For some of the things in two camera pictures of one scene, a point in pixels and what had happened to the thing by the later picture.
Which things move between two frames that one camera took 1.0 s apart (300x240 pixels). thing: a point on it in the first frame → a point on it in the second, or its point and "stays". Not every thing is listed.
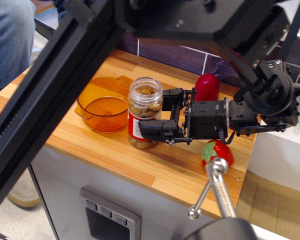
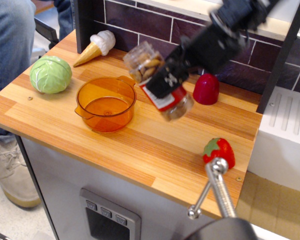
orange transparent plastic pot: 103,103 stays
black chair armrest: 43,29 stays
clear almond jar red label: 145,99 → 142,60
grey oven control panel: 104,218 stays
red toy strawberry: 215,148 stays
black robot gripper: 204,120 → 211,49
